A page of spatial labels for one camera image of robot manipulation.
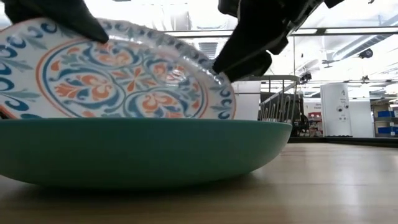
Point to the floral patterned white plate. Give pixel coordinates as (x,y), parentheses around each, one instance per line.
(93,77)

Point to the silver ceiling duct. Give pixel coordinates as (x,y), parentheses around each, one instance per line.
(357,46)

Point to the large teal green plate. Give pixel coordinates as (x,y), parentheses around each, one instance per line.
(140,152)

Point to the white tall cabinet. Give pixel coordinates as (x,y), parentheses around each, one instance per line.
(335,109)

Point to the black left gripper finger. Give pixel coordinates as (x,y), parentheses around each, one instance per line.
(56,11)

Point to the storage shelf unit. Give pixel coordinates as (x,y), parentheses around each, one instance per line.
(374,124)

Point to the black ceiling spotlight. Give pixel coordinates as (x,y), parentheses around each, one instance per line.
(366,53)
(305,76)

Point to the black aluminium table frame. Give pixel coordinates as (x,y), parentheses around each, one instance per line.
(342,141)

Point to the translucent plastic cutlery holder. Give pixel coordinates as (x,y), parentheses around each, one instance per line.
(247,102)

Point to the blue storage bin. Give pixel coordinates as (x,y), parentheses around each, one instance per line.
(385,114)
(385,130)

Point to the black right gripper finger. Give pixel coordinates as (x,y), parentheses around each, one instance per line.
(252,40)
(252,67)

